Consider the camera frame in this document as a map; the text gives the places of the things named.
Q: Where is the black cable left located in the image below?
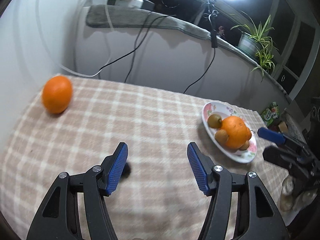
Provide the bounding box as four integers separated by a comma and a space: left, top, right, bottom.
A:
98, 11, 176, 84

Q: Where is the black power adapter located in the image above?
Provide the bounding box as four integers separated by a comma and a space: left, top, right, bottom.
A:
141, 0, 155, 11

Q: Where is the small tangerine back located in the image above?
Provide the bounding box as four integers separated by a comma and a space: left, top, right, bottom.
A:
239, 140, 250, 151

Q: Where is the large orange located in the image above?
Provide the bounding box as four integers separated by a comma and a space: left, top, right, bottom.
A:
221, 116, 252, 150

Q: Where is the green kiwi left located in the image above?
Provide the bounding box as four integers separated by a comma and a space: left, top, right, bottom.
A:
207, 114, 222, 129

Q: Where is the white cable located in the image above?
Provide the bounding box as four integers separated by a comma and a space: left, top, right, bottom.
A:
35, 0, 118, 78

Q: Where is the floral white plate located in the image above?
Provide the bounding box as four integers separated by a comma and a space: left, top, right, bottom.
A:
202, 101, 258, 164

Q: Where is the medium orange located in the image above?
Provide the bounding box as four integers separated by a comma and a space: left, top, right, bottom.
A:
42, 75, 73, 114

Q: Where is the dark plum left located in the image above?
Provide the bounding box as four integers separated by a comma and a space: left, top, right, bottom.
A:
121, 163, 131, 178

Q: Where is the brown kiwi front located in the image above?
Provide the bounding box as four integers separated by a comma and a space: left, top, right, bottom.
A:
215, 129, 229, 145

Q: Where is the black cable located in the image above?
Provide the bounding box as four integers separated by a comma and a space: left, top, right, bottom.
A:
183, 29, 218, 94
98, 11, 176, 84

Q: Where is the pink checked tablecloth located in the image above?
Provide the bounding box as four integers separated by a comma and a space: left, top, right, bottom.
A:
1, 77, 287, 239

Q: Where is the grey windowsill mat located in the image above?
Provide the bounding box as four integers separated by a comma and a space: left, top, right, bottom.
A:
86, 4, 292, 103

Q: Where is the potted spider plant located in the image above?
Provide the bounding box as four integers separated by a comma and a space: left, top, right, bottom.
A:
230, 11, 278, 79

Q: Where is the black cable right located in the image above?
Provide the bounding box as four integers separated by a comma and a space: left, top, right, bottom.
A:
183, 29, 218, 94

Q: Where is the green snack bag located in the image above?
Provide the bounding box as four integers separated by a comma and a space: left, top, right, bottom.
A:
260, 101, 280, 127

